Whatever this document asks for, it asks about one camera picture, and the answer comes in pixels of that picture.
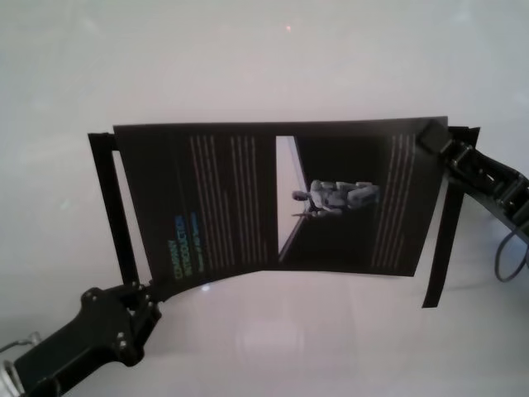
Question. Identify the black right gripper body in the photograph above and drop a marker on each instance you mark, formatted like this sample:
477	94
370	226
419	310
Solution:
483	178

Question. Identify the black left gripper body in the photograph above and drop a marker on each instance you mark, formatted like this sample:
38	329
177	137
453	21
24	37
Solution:
99	331

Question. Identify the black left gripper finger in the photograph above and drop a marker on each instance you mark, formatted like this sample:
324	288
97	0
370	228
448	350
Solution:
155	294

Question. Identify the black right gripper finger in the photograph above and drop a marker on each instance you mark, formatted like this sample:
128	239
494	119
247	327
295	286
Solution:
434	136

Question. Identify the black company introduction poster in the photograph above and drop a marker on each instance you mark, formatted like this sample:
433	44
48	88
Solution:
248	198

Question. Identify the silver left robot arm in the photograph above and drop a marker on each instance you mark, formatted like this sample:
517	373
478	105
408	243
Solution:
8	376

